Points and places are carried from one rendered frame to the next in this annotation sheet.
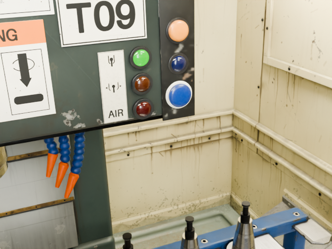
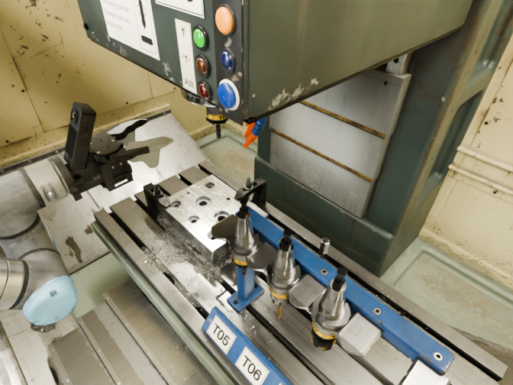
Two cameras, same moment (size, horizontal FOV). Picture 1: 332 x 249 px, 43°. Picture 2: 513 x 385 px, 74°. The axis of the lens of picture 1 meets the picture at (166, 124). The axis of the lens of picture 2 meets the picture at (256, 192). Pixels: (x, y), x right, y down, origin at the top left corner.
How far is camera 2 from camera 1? 0.54 m
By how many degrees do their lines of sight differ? 58
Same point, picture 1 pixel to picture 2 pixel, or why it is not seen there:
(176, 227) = (496, 295)
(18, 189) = (337, 145)
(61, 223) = (355, 192)
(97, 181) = (402, 182)
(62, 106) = (162, 56)
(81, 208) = (379, 195)
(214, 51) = not seen: outside the picture
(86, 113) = (174, 71)
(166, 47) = (217, 37)
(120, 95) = (191, 68)
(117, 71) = (187, 43)
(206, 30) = not seen: outside the picture
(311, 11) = not seen: outside the picture
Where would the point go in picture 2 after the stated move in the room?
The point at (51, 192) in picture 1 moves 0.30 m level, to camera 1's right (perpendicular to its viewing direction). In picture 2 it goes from (357, 163) to (425, 224)
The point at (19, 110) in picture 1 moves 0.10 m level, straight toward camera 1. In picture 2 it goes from (144, 46) to (74, 62)
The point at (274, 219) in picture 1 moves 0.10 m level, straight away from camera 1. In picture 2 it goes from (405, 331) to (464, 325)
